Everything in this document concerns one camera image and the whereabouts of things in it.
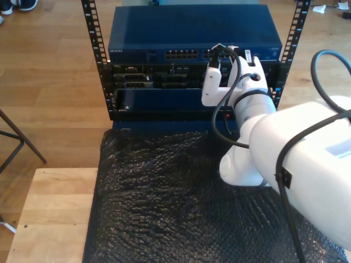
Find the small black object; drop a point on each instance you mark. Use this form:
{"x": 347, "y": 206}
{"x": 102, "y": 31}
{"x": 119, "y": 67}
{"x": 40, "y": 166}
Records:
{"x": 346, "y": 15}

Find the pale shoe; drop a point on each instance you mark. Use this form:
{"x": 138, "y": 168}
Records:
{"x": 1, "y": 19}

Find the black bubble wrap mat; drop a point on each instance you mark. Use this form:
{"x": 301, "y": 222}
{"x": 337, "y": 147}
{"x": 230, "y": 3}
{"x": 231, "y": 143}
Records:
{"x": 150, "y": 205}

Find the blue rack shelf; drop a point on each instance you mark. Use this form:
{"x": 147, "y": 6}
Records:
{"x": 164, "y": 98}

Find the black stool frame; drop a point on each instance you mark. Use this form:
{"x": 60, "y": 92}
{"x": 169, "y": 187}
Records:
{"x": 22, "y": 138}

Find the blue Netgear network switch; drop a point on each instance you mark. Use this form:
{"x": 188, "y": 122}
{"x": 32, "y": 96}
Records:
{"x": 164, "y": 27}

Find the dark blue shoe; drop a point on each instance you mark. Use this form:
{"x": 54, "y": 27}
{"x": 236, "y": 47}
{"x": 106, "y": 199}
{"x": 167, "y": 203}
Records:
{"x": 28, "y": 5}

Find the black Dell server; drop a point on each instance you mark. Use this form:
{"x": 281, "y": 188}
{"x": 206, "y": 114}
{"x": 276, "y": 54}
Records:
{"x": 164, "y": 79}

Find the blue base plate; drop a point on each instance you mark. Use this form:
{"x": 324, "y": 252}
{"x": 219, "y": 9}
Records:
{"x": 164, "y": 125}

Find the black rack frame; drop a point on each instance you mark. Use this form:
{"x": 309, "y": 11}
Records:
{"x": 94, "y": 41}

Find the white metal foot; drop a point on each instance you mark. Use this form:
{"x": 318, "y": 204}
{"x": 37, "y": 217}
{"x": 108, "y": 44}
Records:
{"x": 8, "y": 227}

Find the black panel with red light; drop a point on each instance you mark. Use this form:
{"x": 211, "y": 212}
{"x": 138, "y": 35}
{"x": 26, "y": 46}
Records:
{"x": 164, "y": 115}

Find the white crumpled paper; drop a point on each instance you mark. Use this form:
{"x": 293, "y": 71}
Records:
{"x": 343, "y": 6}
{"x": 319, "y": 9}

